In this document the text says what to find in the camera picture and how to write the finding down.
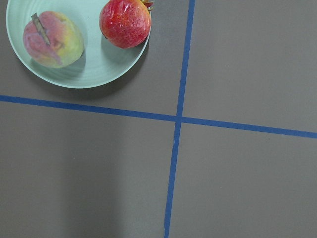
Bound light green plate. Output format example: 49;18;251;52
6;0;148;89

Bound yellow pink peach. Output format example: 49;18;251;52
23;11;84;68

